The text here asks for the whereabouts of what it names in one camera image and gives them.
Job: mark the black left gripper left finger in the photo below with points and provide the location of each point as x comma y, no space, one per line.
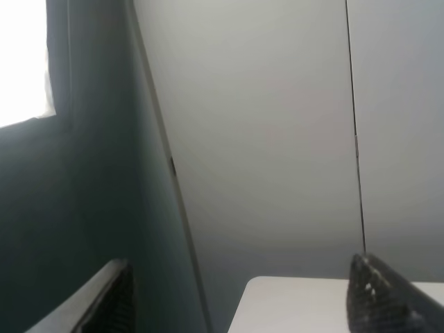
105,303

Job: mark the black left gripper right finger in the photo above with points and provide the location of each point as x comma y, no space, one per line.
381,300

